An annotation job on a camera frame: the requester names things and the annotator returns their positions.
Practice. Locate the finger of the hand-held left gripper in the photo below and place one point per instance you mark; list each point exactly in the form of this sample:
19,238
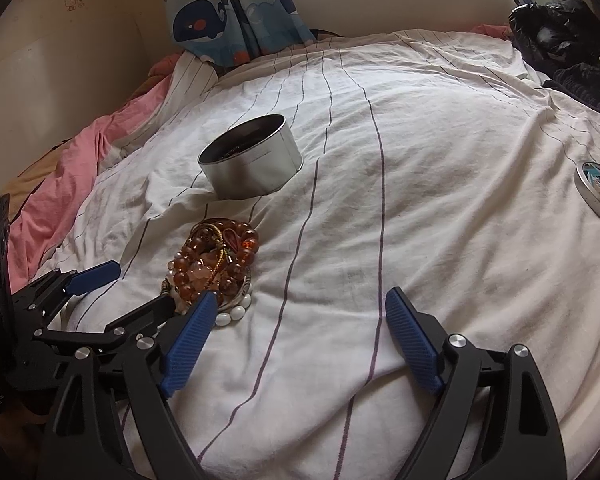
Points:
140,315
95,275

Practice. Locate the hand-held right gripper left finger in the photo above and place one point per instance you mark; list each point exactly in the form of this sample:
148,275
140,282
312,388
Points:
190,340

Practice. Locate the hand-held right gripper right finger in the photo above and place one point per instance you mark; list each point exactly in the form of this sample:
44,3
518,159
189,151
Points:
412,345

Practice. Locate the round metal tin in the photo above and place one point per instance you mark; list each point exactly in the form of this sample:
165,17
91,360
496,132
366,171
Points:
260,170

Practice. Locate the pink blanket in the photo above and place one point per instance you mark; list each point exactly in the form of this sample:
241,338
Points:
55,185

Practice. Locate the tan bed sheet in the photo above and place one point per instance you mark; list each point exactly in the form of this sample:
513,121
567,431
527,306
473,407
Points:
30,170

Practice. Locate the white striped bed sheet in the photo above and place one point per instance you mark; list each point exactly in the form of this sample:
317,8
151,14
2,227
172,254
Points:
430,185

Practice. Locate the dark clothing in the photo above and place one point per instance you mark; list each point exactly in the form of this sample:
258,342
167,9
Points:
585,87

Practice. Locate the black plastic bag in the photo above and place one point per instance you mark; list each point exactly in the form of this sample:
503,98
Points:
550,30

